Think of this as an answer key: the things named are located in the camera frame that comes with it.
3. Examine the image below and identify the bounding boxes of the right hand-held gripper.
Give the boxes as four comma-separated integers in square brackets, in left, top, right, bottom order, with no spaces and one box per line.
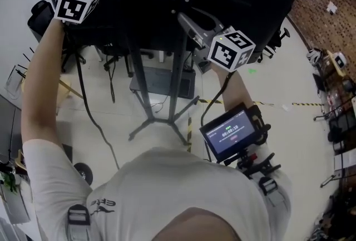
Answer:
[177,7,256,72]

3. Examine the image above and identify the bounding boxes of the person's left forearm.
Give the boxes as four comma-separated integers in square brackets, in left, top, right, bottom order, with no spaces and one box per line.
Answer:
[21,20,69,150]

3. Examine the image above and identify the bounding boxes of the person's right forearm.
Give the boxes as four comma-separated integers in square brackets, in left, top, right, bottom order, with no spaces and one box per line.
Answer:
[210,63,256,113]

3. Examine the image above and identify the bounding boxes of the black TV stand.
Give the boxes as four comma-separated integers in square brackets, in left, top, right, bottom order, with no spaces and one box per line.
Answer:
[113,0,201,146]

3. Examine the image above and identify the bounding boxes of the black office chair grey headrest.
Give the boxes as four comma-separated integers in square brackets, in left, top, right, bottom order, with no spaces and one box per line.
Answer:
[94,44,154,78]

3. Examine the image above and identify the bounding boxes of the yellow black hazard tape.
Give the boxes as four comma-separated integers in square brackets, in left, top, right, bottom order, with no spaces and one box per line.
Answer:
[194,99,325,107]
[187,115,194,153]

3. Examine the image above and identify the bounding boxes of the black router with antennas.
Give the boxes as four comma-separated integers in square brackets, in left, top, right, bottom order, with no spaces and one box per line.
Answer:
[16,47,36,80]

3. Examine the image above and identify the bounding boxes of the white helmet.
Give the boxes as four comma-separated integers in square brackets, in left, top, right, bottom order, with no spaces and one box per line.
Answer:
[306,48,324,65]

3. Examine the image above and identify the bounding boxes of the clear plastic box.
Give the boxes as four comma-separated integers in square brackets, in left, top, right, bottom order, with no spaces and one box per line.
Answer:
[4,64,26,101]

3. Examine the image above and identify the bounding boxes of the wooden stool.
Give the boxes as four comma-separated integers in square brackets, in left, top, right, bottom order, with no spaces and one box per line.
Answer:
[326,50,349,78]

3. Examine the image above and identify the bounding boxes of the person's white t-shirt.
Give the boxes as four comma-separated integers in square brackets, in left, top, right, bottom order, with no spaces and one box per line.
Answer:
[22,138,293,241]

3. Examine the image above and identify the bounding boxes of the black cabinet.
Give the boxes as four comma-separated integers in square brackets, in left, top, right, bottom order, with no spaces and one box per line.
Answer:
[61,144,74,165]

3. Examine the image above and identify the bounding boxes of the person's head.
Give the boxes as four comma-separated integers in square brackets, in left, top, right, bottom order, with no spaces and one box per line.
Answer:
[150,206,235,241]

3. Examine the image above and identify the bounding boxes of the small green potted plant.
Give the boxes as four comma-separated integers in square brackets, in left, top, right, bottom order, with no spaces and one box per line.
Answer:
[0,171,21,195]

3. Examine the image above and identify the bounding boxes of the white wall socket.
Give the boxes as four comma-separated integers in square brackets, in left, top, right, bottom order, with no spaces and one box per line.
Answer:
[326,1,339,16]

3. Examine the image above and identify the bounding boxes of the grey shoulder strap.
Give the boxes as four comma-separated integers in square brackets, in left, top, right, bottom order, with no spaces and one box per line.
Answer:
[67,204,92,241]
[258,175,288,208]

